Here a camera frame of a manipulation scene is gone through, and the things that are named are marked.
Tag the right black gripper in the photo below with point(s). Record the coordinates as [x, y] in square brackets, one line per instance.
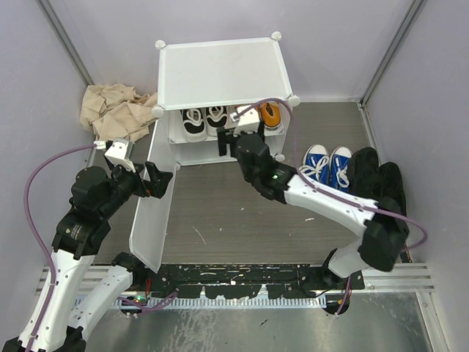
[225, 137]

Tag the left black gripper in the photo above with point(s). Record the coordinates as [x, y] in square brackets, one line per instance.
[155, 174]

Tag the black white sneaker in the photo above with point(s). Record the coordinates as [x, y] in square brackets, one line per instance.
[216, 117]
[193, 125]

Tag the orange sneaker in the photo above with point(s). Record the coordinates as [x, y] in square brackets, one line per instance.
[231, 112]
[271, 116]

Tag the white cabinet door panel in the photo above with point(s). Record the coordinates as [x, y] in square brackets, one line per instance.
[148, 233]

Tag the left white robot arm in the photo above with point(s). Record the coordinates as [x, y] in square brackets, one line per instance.
[57, 323]

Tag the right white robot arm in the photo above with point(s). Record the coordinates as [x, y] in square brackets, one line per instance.
[380, 227]

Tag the white plastic shoe cabinet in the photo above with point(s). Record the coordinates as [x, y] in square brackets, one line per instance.
[219, 75]

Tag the black shoe inner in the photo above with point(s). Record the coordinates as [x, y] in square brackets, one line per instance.
[363, 174]

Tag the black shoe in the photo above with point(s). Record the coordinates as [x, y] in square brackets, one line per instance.
[392, 185]
[363, 174]

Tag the black shoe outer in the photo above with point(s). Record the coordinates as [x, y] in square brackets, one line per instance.
[392, 185]

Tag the blue sneaker left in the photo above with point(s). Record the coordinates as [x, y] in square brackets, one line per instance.
[316, 164]

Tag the blue sneaker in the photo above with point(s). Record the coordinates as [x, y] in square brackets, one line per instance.
[316, 164]
[338, 165]

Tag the beige crumpled cloth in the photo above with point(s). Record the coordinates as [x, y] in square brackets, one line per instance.
[117, 111]

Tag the blue sneaker right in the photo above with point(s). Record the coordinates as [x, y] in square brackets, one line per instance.
[338, 165]

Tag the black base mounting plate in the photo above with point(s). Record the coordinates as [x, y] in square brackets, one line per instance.
[245, 281]

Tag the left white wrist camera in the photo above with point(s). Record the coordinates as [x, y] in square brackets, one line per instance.
[119, 153]

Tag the white slotted cable duct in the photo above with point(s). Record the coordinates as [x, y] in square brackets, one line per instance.
[259, 302]

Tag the left aluminium corner post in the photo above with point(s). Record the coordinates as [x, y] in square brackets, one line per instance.
[64, 39]

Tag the aluminium corner post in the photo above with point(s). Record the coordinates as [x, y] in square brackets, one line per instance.
[398, 38]
[64, 39]

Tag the right aluminium corner post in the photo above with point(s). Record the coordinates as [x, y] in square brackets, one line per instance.
[398, 38]

